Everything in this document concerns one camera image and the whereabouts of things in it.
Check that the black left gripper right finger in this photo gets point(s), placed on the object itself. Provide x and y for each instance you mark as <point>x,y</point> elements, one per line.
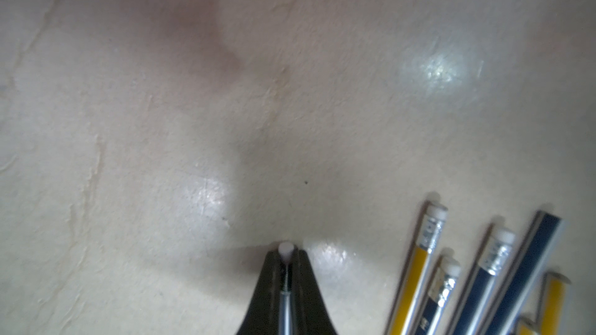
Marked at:
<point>308,310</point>

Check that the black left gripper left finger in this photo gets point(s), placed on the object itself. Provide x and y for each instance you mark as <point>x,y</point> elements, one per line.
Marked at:
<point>262,316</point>

